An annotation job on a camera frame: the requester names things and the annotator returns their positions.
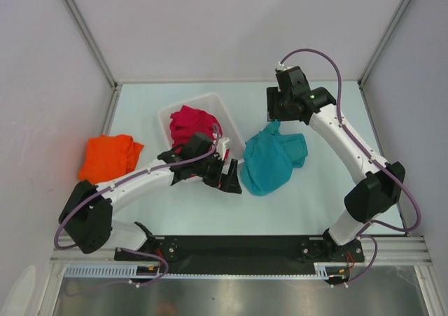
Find white slotted cable duct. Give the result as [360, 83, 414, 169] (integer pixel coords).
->
[64, 264, 347, 280]

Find magenta t shirt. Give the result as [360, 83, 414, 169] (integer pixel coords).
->
[169, 105, 223, 155]

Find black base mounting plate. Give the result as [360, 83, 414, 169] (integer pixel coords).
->
[114, 234, 365, 275]

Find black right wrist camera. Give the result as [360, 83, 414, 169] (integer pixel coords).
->
[275, 66, 310, 93]

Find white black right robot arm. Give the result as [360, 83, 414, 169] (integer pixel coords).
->
[266, 87, 405, 261]

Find teal t shirt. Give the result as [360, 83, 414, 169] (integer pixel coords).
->
[241, 121, 308, 196]

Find white plastic basket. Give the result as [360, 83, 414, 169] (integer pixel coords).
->
[157, 92, 246, 163]

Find orange t shirt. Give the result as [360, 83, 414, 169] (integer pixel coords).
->
[78, 135, 144, 184]

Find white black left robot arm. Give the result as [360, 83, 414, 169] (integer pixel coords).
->
[54, 151, 242, 260]

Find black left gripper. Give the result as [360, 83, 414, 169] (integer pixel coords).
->
[192, 152, 241, 193]

